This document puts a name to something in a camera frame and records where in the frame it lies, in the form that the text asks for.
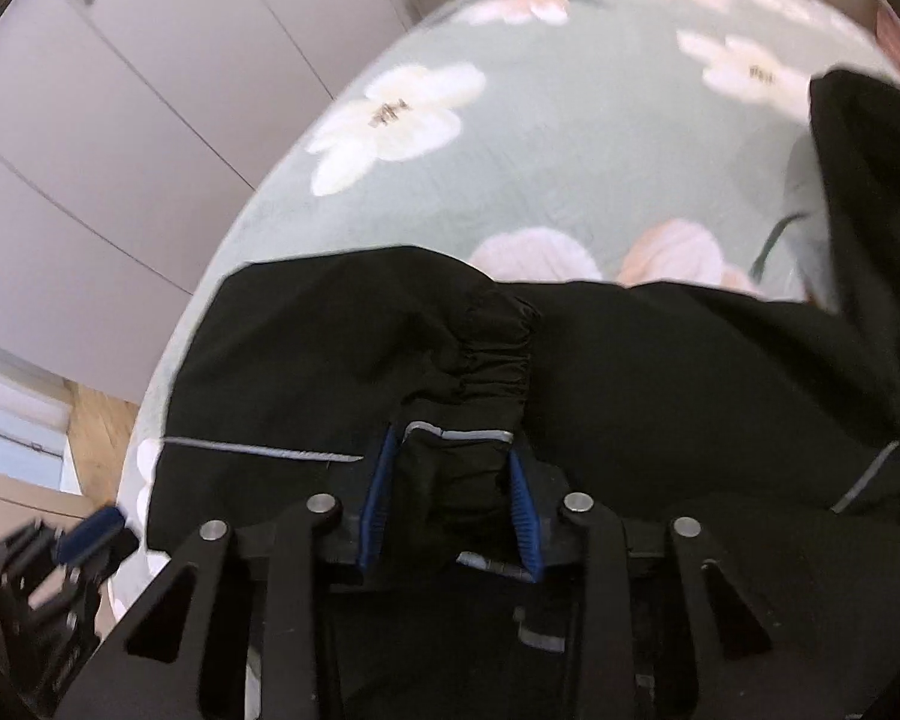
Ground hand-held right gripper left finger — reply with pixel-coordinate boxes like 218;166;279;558
52;424;402;720

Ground white wardrobe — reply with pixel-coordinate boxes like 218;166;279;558
0;0;413;406

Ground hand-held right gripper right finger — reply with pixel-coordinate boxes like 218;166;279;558
506;454;856;720

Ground black jacket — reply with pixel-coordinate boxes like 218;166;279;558
146;67;900;720

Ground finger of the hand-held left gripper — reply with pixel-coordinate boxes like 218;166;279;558
55;506;140;567

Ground green floral bed sheet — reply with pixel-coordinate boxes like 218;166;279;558
116;0;900;616

